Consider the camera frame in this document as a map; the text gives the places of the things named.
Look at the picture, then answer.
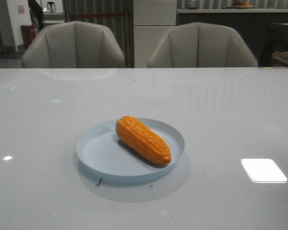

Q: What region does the orange plastic corn cob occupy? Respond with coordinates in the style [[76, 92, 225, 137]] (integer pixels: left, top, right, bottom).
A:
[[115, 116, 171, 165]]

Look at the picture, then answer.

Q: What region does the light blue round plate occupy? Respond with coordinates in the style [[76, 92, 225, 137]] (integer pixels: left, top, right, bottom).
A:
[[76, 117, 185, 183]]

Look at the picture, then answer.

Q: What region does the grey leather chair right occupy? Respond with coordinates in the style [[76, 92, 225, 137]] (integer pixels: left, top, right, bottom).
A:
[[147, 22, 258, 68]]

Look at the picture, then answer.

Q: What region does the grey leather chair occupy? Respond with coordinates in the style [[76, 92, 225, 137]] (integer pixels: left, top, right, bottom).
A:
[[22, 21, 125, 69], [147, 22, 258, 68]]

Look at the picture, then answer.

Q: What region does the white cabinet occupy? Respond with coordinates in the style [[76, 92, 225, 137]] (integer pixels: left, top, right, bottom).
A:
[[133, 0, 177, 68]]

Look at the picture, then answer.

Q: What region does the grey leather chair left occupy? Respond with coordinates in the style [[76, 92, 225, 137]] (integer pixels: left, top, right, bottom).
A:
[[22, 21, 125, 69]]

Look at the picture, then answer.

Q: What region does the red cylindrical bin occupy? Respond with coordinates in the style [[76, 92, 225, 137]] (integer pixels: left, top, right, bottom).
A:
[[21, 24, 36, 48]]

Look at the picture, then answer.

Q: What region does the dark counter with white top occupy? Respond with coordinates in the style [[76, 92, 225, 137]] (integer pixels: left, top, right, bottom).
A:
[[176, 9, 288, 61]]

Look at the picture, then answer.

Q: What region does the fruit bowl on counter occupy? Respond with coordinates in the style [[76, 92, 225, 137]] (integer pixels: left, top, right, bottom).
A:
[[231, 0, 254, 9]]

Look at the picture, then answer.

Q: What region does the person in dark clothes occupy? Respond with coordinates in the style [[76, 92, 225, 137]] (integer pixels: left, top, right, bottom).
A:
[[28, 0, 44, 30]]

